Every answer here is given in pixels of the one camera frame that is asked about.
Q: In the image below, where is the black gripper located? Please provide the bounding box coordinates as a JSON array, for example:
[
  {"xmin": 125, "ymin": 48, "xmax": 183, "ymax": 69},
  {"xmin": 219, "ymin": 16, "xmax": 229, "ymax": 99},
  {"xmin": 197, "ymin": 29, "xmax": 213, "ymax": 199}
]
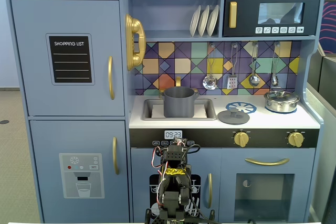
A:
[{"xmin": 160, "ymin": 144, "xmax": 190, "ymax": 168}]

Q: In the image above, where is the gray plastic lid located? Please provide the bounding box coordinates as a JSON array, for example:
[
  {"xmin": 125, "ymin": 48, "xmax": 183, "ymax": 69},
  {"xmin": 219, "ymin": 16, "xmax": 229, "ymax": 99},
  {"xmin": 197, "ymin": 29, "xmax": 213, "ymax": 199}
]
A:
[{"xmin": 217, "ymin": 109, "xmax": 250, "ymax": 124}]

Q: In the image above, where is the shiny steel pot lid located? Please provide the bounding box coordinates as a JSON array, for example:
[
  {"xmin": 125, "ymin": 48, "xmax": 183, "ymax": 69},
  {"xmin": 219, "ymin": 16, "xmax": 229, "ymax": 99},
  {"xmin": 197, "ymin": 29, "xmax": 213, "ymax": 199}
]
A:
[{"xmin": 264, "ymin": 90, "xmax": 300, "ymax": 103}]

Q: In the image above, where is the digital clock display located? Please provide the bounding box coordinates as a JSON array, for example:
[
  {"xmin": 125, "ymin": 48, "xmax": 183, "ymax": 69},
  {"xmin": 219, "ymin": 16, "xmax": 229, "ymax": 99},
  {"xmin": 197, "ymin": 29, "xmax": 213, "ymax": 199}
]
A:
[{"xmin": 164, "ymin": 130, "xmax": 183, "ymax": 140}]

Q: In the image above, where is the blue dishwasher door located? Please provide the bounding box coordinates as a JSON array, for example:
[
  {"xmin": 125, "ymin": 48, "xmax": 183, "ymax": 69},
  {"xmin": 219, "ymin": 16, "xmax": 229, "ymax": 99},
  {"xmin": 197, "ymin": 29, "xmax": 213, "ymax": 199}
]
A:
[{"xmin": 130, "ymin": 147, "xmax": 222, "ymax": 223}]

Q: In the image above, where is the gray plastic pot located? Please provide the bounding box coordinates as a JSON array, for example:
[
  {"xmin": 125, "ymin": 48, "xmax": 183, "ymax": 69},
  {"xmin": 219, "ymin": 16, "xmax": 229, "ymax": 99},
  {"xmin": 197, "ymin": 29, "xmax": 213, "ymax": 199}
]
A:
[{"xmin": 160, "ymin": 87, "xmax": 200, "ymax": 118}]

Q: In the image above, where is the gray toy sink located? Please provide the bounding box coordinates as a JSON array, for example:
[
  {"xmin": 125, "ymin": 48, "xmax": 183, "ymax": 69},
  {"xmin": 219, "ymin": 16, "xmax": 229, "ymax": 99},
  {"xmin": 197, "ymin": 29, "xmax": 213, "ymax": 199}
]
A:
[{"xmin": 142, "ymin": 98, "xmax": 217, "ymax": 121}]

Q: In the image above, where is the gold stove knob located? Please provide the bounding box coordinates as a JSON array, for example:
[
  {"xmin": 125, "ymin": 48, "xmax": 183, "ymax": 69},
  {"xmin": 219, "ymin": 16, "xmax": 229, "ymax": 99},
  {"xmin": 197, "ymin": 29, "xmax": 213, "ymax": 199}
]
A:
[
  {"xmin": 233, "ymin": 130, "xmax": 250, "ymax": 148},
  {"xmin": 287, "ymin": 130, "xmax": 305, "ymax": 148}
]

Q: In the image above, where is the gold toy faucet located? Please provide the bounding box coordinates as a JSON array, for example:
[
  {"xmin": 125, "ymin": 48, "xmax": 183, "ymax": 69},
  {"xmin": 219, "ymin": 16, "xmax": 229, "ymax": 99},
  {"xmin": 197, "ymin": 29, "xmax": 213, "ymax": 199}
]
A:
[{"xmin": 159, "ymin": 76, "xmax": 200, "ymax": 98}]

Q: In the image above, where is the steel skimmer spoon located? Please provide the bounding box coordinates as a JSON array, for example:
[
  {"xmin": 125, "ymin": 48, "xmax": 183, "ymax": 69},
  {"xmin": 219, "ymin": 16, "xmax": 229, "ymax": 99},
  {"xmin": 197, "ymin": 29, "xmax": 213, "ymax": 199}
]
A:
[{"xmin": 202, "ymin": 42, "xmax": 218, "ymax": 91}]

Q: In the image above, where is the steel slotted spatula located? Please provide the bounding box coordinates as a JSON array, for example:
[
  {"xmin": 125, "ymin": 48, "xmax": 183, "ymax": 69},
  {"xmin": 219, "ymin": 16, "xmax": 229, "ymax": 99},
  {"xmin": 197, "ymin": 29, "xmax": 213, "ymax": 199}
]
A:
[{"xmin": 227, "ymin": 42, "xmax": 239, "ymax": 90}]

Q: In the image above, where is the steel ladle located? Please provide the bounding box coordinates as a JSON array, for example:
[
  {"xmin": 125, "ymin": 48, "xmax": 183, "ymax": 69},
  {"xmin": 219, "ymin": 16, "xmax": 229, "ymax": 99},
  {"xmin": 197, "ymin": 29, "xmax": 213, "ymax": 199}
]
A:
[{"xmin": 248, "ymin": 42, "xmax": 260, "ymax": 87}]

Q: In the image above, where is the gray water dispenser decal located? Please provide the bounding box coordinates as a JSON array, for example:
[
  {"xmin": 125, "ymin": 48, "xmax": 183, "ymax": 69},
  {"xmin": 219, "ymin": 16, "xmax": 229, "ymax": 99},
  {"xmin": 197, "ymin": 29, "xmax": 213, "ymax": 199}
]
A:
[{"xmin": 59, "ymin": 153, "xmax": 105, "ymax": 199}]

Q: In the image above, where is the small steel spoon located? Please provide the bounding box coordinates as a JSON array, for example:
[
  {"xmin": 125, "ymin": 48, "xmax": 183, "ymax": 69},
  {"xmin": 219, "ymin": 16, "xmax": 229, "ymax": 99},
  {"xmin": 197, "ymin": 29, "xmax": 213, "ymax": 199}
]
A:
[{"xmin": 270, "ymin": 41, "xmax": 280, "ymax": 87}]

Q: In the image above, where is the blue oven door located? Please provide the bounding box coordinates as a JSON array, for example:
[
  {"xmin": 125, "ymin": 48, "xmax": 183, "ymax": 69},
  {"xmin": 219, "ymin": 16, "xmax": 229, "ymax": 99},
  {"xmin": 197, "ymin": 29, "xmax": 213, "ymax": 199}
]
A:
[{"xmin": 220, "ymin": 148, "xmax": 316, "ymax": 222}]

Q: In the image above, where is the blue door with dispenser print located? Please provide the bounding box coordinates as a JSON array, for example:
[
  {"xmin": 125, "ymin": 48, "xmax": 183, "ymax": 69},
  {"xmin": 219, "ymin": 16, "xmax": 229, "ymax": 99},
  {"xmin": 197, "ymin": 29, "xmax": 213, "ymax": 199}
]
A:
[{"xmin": 29, "ymin": 120, "xmax": 130, "ymax": 223}]

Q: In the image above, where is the gold toy telephone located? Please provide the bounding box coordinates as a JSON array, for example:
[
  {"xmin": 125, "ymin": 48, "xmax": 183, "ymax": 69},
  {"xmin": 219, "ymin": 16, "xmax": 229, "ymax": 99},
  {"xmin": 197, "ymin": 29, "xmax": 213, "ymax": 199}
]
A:
[{"xmin": 124, "ymin": 14, "xmax": 146, "ymax": 71}]

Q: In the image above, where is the white toy plate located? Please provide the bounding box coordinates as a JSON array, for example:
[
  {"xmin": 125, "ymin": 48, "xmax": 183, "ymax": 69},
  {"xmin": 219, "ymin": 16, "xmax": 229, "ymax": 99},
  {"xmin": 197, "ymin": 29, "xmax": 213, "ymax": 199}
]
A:
[
  {"xmin": 189, "ymin": 5, "xmax": 202, "ymax": 38},
  {"xmin": 206, "ymin": 4, "xmax": 220, "ymax": 37},
  {"xmin": 197, "ymin": 5, "xmax": 211, "ymax": 38}
]

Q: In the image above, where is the black shopping list board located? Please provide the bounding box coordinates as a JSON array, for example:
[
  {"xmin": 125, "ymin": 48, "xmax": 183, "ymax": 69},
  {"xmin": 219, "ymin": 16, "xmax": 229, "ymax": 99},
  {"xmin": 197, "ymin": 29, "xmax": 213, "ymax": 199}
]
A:
[{"xmin": 46, "ymin": 33, "xmax": 96, "ymax": 86}]

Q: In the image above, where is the large blue fridge door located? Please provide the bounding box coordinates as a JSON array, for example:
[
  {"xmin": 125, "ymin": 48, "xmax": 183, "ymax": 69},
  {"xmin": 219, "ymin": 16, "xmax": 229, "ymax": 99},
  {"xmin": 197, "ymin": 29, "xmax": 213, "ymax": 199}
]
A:
[{"xmin": 10, "ymin": 0, "xmax": 125, "ymax": 117}]

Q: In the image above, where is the dark microwave door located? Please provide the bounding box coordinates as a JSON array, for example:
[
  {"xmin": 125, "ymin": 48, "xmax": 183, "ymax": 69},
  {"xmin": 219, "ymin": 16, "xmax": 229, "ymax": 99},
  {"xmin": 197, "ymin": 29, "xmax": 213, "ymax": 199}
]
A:
[{"xmin": 223, "ymin": 0, "xmax": 321, "ymax": 37}]

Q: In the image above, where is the gold dishwasher handle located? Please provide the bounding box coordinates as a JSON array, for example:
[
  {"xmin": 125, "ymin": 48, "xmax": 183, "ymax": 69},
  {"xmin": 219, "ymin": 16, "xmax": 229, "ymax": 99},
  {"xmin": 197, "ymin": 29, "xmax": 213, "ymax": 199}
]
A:
[{"xmin": 207, "ymin": 173, "xmax": 213, "ymax": 209}]

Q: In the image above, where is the short gold fridge handle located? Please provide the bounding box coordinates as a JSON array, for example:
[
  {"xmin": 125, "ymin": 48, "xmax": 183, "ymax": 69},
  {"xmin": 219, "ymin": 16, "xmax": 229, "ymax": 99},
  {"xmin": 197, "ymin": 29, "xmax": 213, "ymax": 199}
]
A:
[{"xmin": 112, "ymin": 136, "xmax": 120, "ymax": 175}]

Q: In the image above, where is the gold oven handle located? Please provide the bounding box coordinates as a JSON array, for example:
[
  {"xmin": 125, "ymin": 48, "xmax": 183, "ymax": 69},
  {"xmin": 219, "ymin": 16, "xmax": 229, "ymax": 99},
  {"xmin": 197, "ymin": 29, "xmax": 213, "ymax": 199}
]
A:
[{"xmin": 245, "ymin": 157, "xmax": 290, "ymax": 166}]

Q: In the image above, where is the long gold fridge handle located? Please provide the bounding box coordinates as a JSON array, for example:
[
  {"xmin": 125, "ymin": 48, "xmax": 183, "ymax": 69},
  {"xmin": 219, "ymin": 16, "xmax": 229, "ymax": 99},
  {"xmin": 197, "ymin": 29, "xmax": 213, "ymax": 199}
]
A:
[{"xmin": 107, "ymin": 56, "xmax": 116, "ymax": 101}]

